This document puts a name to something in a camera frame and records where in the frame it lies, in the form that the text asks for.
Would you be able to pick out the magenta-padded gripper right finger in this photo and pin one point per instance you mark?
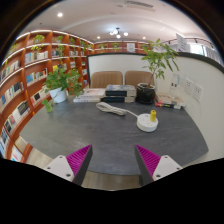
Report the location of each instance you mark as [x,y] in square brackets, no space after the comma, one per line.
[166,165]

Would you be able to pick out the small white framed notice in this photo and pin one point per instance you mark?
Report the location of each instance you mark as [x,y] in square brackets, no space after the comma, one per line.
[131,47]

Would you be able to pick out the round white power strip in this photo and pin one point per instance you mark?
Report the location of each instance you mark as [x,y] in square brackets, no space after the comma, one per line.
[145,125]

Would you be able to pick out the pale pink cover book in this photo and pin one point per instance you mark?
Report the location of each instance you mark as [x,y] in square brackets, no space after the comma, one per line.
[94,92]

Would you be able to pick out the globe bulb ceiling lamp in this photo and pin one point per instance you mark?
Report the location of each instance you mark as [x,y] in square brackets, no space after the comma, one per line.
[118,33]

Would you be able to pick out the black track light rail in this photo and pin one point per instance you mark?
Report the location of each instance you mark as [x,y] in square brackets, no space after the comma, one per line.
[190,40]

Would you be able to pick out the clear bottle with teal lid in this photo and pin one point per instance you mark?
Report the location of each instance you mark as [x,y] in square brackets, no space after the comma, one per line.
[175,81]

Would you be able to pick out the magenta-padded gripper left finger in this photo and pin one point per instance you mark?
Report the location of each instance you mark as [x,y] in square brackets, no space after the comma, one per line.
[58,166]

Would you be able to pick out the leafy plant in white pot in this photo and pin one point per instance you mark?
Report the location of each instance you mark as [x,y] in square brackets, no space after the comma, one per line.
[58,95]

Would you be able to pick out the orange wooden bookshelf unit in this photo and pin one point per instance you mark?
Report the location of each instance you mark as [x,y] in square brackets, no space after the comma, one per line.
[20,83]

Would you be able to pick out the red and black spined book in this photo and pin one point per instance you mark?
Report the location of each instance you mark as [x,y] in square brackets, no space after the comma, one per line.
[166,105]

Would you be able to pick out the thin white book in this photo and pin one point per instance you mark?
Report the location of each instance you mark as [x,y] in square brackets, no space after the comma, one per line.
[85,99]

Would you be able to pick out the white wall socket plate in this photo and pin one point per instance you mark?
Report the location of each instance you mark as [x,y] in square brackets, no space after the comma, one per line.
[188,86]
[198,92]

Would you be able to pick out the dark blue thick book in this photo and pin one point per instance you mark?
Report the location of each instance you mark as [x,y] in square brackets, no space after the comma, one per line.
[118,99]

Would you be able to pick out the small tree in black pot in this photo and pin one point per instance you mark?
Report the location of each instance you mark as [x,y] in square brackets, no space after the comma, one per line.
[145,94]

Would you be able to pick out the tan upholstered chair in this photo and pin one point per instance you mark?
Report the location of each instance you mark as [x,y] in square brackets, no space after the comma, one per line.
[106,79]
[136,78]

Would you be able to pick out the yellow charger block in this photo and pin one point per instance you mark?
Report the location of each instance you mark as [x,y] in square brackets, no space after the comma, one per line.
[153,115]

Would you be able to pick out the white dark-edged partition panel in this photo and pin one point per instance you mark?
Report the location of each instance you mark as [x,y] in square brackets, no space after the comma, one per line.
[113,63]

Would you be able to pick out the bright glass window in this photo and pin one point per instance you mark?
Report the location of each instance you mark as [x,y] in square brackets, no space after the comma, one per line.
[197,49]

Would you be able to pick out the recessed ceiling lights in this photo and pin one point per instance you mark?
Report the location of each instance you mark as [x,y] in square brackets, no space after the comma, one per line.
[60,14]

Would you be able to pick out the white sheer curtain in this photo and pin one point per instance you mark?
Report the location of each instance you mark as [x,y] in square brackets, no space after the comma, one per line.
[213,53]

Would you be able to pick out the white and purple standing sign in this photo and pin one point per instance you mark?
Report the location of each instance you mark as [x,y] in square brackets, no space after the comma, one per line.
[182,42]

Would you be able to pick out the ceiling air vent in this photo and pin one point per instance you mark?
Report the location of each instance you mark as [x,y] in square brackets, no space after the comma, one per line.
[140,4]

